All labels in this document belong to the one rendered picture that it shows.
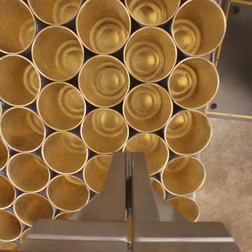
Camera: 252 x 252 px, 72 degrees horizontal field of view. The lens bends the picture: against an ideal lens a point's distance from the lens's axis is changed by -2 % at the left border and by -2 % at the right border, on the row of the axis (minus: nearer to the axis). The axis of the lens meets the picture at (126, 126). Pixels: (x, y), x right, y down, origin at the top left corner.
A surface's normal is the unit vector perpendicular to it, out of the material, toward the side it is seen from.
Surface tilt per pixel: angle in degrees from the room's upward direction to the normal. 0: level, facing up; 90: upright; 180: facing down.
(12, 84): 90
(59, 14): 2
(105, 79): 2
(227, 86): 0
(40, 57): 90
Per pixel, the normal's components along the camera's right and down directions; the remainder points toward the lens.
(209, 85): -0.99, -0.11
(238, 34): 0.00, 0.29
